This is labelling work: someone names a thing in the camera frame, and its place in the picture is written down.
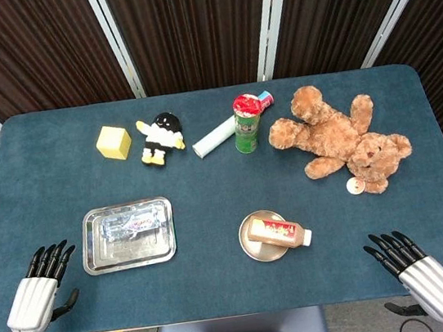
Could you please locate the rectangular steel tray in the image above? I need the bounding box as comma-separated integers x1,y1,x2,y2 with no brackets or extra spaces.
75,194,181,278

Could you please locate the brown drink bottle red label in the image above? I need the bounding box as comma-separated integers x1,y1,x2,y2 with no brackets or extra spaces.
244,210,315,255

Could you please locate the brown folding partition screen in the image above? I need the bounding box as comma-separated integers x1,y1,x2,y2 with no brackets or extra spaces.
0,0,443,214

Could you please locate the clear plastic water bottle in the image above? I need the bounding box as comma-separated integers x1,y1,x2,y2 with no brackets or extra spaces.
98,206,170,244

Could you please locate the brown teddy bear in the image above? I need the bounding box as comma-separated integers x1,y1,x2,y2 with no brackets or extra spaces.
262,72,418,209

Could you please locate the blue felt table cover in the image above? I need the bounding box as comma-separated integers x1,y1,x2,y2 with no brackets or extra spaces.
0,55,443,332

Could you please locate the green chips can red lid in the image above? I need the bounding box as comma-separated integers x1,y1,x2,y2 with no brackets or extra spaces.
228,92,269,155

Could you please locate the black floor cable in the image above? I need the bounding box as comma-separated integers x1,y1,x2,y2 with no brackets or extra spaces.
398,316,434,332

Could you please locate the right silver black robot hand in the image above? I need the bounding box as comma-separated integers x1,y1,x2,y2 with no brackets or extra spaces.
362,224,443,332

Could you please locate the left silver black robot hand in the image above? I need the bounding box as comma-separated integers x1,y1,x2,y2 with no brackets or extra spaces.
0,238,87,332

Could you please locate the white plastic wrap roll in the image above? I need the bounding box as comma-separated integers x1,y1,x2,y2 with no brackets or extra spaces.
186,88,282,161

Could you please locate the round steel plate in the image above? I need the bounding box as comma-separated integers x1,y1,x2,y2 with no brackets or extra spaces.
235,206,297,266

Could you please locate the black white plush doll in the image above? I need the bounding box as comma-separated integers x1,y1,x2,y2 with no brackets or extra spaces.
134,110,189,170

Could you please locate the yellow foam cube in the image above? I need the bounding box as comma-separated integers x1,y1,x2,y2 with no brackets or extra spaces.
93,122,136,164

